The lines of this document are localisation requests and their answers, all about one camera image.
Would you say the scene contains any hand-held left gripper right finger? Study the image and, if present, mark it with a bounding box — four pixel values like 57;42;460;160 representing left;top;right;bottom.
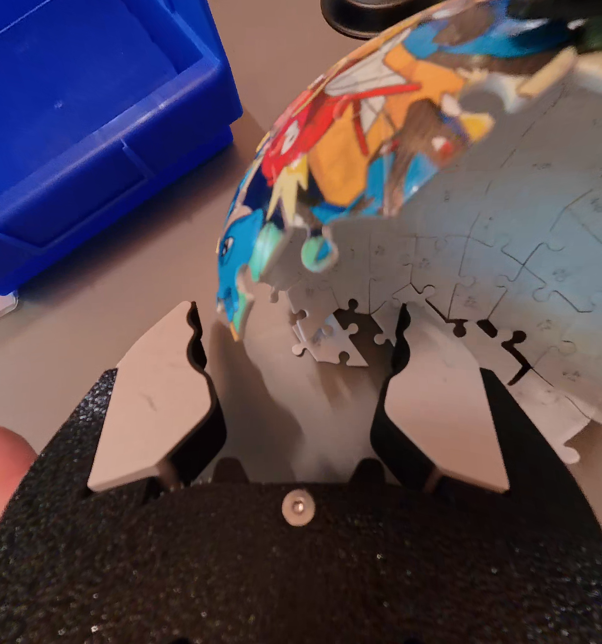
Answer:
370;302;510;494

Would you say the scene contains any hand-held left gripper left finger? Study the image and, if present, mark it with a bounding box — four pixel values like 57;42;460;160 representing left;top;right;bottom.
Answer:
87;301;227;493

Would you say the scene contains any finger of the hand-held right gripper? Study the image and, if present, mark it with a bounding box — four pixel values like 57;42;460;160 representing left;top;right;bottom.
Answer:
507;0;602;51

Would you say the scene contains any grey puzzle piece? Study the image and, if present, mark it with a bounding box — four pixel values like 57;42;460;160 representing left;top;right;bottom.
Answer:
288;302;369;368

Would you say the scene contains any colourful puzzle ball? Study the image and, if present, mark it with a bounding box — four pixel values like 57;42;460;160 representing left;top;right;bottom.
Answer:
214;0;602;464

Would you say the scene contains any person's left hand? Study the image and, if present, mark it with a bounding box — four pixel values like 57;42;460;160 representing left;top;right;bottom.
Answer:
0;424;39;544

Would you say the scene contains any dark glossy round object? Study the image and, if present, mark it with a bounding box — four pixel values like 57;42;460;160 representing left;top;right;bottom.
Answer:
320;0;425;40

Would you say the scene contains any blue plastic bin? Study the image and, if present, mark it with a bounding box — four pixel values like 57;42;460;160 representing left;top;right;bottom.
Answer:
0;0;244;295

